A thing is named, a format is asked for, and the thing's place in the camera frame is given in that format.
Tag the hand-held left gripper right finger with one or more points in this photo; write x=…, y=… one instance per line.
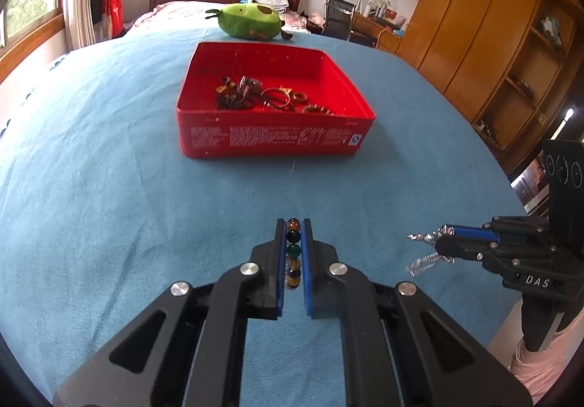
x=309, y=261

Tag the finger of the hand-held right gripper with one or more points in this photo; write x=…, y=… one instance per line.
x=461, y=248
x=474, y=232

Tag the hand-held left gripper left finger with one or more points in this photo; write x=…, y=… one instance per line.
x=279, y=261

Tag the red tin box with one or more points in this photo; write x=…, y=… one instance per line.
x=273, y=140

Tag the pile of jewelry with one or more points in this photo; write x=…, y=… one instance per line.
x=228, y=104

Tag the gold pendant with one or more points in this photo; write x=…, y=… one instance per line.
x=286, y=91

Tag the silver bangle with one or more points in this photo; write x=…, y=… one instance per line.
x=273, y=89

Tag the person's right forearm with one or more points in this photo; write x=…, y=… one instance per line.
x=538, y=370

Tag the blue bedspread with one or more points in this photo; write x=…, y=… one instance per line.
x=114, y=183

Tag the wooden wardrobe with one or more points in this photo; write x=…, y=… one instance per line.
x=483, y=24

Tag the wooden desk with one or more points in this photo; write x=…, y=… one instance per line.
x=378, y=31

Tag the green plush toy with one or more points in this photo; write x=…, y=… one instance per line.
x=248, y=22

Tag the pink plush toy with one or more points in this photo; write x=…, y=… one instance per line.
x=315, y=19

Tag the black office chair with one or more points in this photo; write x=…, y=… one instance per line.
x=337, y=17

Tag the floral bedding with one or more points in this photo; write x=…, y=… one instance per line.
x=173, y=12

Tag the red bag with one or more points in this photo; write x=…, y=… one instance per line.
x=114, y=15

